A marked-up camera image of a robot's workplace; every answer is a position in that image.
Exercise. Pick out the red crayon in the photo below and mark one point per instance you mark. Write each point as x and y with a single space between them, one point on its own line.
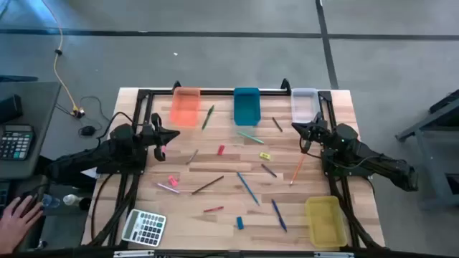
213 209

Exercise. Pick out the dark green pencil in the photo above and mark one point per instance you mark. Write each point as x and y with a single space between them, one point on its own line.
277 124

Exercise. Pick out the yellow neon eraser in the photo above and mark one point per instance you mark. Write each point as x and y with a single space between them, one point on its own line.
265 156

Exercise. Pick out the grey desk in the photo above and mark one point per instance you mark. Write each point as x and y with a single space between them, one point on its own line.
43 107

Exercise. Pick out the clear water bottle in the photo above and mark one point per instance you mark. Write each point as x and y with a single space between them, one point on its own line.
50 201

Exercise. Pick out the light green pencil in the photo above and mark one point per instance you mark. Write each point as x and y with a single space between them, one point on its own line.
250 137

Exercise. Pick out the blue pencil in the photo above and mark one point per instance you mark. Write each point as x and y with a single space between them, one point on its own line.
247 188

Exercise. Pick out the orange translucent plastic bin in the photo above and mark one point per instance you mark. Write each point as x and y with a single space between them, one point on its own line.
184 107

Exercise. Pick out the blue eraser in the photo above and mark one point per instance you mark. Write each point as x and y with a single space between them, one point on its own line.
240 223

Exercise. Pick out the black computer mouse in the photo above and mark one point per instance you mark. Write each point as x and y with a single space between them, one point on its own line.
36 197

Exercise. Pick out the black calculator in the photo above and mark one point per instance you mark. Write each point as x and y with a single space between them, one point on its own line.
16 143

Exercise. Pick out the orange pencil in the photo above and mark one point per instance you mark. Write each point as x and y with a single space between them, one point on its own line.
297 169

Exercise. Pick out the black aluminium table frame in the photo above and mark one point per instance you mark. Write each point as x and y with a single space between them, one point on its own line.
215 92

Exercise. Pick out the dark brown pencil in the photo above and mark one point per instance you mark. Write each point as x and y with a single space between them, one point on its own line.
207 185

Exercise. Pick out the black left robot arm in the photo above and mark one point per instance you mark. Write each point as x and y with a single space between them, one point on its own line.
89 157

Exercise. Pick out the purple pen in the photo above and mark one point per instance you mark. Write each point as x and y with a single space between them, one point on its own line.
167 188

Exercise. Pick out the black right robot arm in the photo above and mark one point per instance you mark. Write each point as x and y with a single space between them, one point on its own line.
376 161

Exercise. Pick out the black speaker box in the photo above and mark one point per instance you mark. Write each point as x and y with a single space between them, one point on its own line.
10 107

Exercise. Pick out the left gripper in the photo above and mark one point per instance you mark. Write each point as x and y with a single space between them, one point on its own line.
150 134

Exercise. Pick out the white bottle with black cap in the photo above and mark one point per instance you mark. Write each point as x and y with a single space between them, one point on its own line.
73 200

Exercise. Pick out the short dark blue pen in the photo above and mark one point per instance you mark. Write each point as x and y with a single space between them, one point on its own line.
268 170

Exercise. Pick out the teal plastic bin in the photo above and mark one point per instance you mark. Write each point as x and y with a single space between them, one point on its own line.
247 107

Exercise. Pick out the long blue pen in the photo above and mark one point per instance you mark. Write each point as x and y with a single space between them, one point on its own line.
279 215

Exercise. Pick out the red eraser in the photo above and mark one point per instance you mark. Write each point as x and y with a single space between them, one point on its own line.
221 149

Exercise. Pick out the white power strip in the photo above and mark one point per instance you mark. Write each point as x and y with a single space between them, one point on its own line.
89 172

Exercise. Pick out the pink eraser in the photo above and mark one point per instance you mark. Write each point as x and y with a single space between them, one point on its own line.
173 181

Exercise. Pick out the green pen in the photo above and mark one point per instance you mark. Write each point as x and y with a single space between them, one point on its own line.
208 117

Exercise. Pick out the person's hand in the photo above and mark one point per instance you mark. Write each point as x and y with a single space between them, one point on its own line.
16 225

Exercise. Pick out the clear plastic bin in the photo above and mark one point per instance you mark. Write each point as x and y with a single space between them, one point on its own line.
304 105

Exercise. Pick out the yellow translucent plastic bin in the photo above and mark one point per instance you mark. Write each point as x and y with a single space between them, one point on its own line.
324 222

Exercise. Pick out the white calculator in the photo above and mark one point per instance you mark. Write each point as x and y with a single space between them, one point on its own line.
143 227

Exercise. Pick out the grey metal cart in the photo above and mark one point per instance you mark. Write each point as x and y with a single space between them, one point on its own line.
423 150

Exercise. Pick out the grey pencil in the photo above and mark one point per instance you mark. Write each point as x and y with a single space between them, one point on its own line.
192 156

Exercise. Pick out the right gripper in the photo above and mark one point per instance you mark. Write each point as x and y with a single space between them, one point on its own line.
324 133

